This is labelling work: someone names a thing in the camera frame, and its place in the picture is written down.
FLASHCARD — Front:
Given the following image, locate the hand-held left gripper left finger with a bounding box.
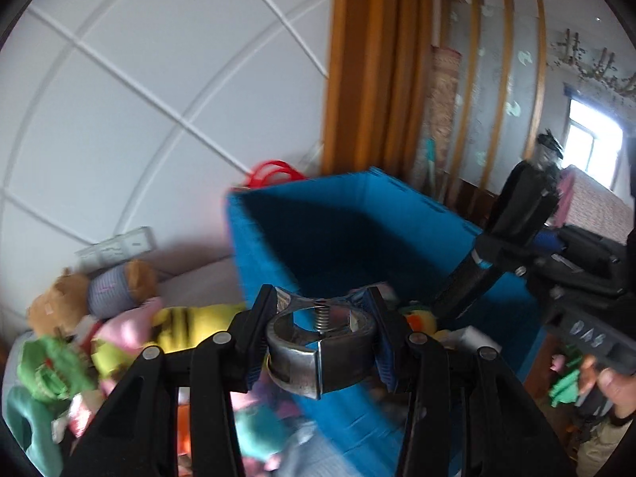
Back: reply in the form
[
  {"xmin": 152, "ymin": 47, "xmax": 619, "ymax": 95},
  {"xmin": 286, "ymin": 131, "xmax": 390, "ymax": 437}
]
[{"xmin": 60, "ymin": 285, "xmax": 278, "ymax": 477}]

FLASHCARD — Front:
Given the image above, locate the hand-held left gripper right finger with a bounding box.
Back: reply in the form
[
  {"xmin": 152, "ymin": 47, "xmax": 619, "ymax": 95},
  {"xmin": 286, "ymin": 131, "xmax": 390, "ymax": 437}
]
[{"xmin": 363, "ymin": 285, "xmax": 578, "ymax": 477}]

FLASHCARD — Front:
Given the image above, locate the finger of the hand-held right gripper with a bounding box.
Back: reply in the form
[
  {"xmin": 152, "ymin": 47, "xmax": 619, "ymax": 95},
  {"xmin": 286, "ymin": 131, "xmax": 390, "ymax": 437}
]
[{"xmin": 431, "ymin": 159, "xmax": 563, "ymax": 320}]

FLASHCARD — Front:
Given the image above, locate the metal spring clamp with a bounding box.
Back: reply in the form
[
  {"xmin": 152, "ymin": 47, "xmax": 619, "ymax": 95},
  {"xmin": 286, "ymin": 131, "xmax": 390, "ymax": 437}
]
[{"xmin": 265, "ymin": 285, "xmax": 384, "ymax": 401}]

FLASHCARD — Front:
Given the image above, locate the blue fabric storage bin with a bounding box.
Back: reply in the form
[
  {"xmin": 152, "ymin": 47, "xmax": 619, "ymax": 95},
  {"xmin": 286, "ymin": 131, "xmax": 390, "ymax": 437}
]
[{"xmin": 226, "ymin": 168, "xmax": 546, "ymax": 477}]

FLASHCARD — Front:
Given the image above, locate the person's right hand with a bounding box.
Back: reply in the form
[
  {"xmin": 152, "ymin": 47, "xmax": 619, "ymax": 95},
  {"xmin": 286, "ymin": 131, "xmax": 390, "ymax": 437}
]
[{"xmin": 579, "ymin": 355, "xmax": 636, "ymax": 428}]

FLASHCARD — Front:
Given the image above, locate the yellow orange plush toy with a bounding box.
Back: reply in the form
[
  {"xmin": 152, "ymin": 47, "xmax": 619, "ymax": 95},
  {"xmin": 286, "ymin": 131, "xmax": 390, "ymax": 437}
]
[{"xmin": 400, "ymin": 307, "xmax": 452, "ymax": 341}]

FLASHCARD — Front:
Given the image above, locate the yellow striped plush toy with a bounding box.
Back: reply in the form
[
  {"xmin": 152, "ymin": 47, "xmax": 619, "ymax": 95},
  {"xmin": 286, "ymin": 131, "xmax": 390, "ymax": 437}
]
[{"xmin": 149, "ymin": 303, "xmax": 248, "ymax": 353}]

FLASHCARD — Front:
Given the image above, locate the pink patterned bedding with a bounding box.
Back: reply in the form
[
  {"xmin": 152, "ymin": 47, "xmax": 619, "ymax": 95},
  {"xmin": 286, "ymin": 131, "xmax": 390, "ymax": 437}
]
[{"xmin": 555, "ymin": 165, "xmax": 636, "ymax": 245}]

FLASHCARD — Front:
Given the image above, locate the white box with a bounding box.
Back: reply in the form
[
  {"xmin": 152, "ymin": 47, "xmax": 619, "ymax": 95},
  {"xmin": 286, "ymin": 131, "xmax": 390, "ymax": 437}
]
[{"xmin": 446, "ymin": 326, "xmax": 504, "ymax": 359}]

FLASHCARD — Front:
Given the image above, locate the small green pink plush toy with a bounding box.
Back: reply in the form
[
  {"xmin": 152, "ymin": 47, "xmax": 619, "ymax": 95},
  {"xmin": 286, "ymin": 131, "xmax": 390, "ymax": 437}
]
[{"xmin": 548, "ymin": 352, "xmax": 589, "ymax": 408}]

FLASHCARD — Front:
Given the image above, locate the bright window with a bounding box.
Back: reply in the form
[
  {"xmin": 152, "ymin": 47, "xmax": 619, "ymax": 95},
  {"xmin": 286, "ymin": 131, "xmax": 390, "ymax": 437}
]
[{"xmin": 565, "ymin": 98, "xmax": 625, "ymax": 190}]

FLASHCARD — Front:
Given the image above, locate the wooden lattice glass door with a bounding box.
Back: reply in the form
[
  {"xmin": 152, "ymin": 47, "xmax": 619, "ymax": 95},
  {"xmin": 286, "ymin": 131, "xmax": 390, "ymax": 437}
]
[{"xmin": 437, "ymin": 0, "xmax": 547, "ymax": 194}]

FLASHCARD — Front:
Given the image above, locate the brown teddy bear striped shirt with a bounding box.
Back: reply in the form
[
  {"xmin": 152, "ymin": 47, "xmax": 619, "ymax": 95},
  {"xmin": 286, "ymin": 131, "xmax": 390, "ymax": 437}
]
[{"xmin": 26, "ymin": 260, "xmax": 161, "ymax": 339}]

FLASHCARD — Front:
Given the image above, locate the teal plush toy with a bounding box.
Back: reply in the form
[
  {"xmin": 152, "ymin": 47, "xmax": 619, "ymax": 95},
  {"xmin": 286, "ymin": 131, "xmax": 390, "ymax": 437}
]
[{"xmin": 2, "ymin": 385, "xmax": 68, "ymax": 477}]

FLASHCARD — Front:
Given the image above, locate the white wall socket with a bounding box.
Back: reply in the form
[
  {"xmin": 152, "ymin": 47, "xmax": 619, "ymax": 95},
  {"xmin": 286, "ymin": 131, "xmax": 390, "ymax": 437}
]
[{"xmin": 76, "ymin": 227, "xmax": 156, "ymax": 270}]

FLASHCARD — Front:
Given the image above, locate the orange wooden door frame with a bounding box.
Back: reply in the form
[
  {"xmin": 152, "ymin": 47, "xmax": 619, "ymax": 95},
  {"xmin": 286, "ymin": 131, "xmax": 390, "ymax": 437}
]
[{"xmin": 320, "ymin": 0, "xmax": 440, "ymax": 182}]

